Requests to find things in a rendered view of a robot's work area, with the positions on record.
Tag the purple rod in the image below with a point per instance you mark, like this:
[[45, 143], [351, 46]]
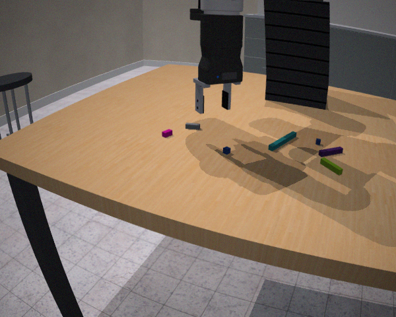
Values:
[[331, 151]]

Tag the turquoise rod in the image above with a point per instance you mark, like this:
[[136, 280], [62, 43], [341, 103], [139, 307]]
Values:
[[282, 141]]

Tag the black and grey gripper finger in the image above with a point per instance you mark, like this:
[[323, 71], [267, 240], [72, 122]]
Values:
[[199, 98], [226, 95]]

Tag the small magenta block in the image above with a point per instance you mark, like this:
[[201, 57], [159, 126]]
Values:
[[167, 133]]

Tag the lime green rod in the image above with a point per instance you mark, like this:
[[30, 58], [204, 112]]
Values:
[[331, 166]]

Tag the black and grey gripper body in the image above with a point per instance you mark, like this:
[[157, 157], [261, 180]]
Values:
[[221, 35]]

